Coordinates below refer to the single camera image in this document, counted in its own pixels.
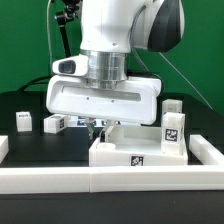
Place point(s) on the white square table top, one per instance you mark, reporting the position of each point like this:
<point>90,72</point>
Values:
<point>133,146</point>

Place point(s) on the printed tag sheet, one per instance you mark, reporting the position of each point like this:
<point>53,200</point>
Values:
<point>77,121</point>

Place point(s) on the white U-shaped fence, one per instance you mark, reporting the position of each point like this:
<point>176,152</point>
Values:
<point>207,175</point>

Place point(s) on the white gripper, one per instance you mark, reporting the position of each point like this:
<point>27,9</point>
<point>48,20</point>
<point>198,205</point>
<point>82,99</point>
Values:
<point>133,100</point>

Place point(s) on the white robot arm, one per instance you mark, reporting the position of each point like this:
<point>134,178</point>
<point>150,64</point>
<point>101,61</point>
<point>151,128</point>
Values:
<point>95,83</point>

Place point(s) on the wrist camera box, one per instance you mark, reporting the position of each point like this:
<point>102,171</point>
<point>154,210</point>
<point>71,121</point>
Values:
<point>72,66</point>

